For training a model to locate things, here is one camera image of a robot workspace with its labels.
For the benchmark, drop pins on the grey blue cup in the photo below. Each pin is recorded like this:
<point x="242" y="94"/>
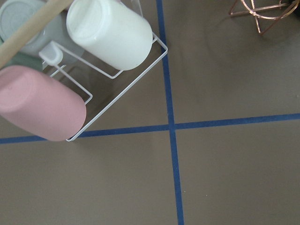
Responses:
<point x="14" y="13"/>

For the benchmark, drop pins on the white wire cup rack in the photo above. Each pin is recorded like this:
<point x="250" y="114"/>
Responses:
<point x="59" y="50"/>

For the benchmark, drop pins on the white cup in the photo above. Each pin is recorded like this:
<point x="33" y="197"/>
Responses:
<point x="110" y="31"/>

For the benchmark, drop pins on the pink cup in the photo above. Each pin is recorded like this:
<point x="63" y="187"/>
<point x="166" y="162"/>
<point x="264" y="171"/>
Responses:
<point x="40" y="104"/>

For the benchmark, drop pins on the mint green cup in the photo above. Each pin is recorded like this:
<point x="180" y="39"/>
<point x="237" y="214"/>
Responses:
<point x="22" y="59"/>

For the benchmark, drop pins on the copper wire bottle rack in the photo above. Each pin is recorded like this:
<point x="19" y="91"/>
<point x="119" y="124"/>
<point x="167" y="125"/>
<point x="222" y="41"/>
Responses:
<point x="265" y="14"/>

